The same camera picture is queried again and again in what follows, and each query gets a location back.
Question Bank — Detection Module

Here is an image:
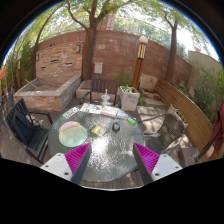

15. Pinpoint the black mesh chair right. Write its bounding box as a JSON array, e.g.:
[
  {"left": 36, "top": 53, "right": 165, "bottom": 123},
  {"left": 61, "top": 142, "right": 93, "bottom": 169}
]
[{"left": 142, "top": 113, "right": 185, "bottom": 154}]

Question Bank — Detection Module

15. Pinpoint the black chair left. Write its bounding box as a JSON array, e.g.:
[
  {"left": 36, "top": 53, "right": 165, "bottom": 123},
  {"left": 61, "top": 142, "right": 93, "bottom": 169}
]
[{"left": 6, "top": 98, "right": 53, "bottom": 164}]

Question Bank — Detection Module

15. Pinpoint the stone raised planter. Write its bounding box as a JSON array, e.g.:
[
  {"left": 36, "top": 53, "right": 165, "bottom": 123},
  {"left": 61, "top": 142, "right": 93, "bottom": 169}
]
[{"left": 14, "top": 75, "right": 81, "bottom": 111}]

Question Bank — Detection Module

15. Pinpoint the central tree trunk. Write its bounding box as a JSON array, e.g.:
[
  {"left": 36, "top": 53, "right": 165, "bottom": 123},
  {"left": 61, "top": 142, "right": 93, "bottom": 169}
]
[{"left": 66, "top": 0, "right": 110, "bottom": 80}]

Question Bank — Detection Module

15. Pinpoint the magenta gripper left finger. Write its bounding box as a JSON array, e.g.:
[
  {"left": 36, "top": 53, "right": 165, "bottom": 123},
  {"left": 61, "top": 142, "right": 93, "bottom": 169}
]
[{"left": 41, "top": 143, "right": 92, "bottom": 185}]

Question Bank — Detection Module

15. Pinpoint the black computer mouse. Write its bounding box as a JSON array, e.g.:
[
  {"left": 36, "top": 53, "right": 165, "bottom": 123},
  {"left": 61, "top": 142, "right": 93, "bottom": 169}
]
[{"left": 112, "top": 122, "right": 120, "bottom": 131}]

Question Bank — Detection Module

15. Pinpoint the round glass patio table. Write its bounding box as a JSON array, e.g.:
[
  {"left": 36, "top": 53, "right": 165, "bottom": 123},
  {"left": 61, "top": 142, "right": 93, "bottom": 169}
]
[{"left": 48, "top": 106, "right": 145, "bottom": 182}]

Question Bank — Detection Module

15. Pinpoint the plastic cup with straw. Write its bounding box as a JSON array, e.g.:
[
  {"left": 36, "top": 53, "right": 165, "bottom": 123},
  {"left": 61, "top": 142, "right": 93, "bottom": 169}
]
[{"left": 101, "top": 90, "right": 110, "bottom": 106}]

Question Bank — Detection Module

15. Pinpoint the green marker pen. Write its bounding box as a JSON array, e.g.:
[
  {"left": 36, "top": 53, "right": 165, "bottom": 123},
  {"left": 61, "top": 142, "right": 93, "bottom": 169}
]
[{"left": 127, "top": 117, "right": 137, "bottom": 125}]

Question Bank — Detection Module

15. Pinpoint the curved wooden bench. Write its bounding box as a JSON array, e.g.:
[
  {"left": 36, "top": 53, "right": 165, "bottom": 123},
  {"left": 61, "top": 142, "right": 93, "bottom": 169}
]
[{"left": 155, "top": 79, "right": 213, "bottom": 151}]

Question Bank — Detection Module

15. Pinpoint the book with purple cover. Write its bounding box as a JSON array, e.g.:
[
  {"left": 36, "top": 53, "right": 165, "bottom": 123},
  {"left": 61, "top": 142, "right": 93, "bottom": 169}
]
[{"left": 101, "top": 106, "right": 128, "bottom": 119}]

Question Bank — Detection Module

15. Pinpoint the open magazine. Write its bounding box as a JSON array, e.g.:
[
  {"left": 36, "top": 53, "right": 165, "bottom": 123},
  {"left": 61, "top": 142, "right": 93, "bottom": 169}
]
[{"left": 81, "top": 103, "right": 102, "bottom": 114}]

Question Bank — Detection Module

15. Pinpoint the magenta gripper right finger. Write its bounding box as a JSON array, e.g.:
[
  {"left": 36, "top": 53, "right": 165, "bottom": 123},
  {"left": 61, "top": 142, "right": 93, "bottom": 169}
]
[{"left": 133, "top": 143, "right": 182, "bottom": 185}]

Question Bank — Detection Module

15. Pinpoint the wooden lamp post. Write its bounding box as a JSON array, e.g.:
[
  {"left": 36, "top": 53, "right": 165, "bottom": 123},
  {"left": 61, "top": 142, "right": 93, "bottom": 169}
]
[{"left": 131, "top": 36, "right": 148, "bottom": 89}]

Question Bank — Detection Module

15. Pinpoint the black chair far side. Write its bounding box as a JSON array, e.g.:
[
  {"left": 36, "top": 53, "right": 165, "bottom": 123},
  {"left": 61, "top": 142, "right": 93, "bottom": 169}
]
[{"left": 79, "top": 78, "right": 122, "bottom": 108}]

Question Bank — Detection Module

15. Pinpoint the right tree trunk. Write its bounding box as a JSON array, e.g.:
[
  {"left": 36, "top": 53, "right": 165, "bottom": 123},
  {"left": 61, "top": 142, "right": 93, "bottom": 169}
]
[{"left": 164, "top": 13, "right": 178, "bottom": 82}]

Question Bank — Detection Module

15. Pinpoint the white square planter box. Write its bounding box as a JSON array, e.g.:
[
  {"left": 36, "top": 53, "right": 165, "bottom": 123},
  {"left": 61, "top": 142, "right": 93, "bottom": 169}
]
[{"left": 119, "top": 86, "right": 140, "bottom": 111}]

